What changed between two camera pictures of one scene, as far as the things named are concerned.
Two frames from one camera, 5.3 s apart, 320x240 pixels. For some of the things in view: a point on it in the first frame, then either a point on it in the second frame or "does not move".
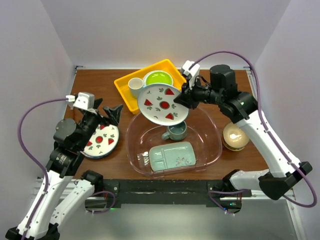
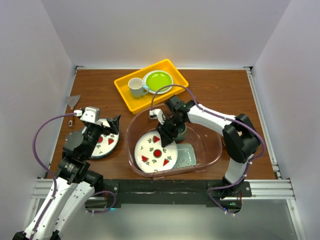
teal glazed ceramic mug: [176, 132] does not move
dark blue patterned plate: [103, 142] does not move
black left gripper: [114, 113] -> [114, 124]
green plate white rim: [157, 77] does not move
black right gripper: [189, 101] -> [167, 136]
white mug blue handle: [134, 84] does not move
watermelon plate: [103, 142] does not move
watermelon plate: [156, 101] -> [150, 156]
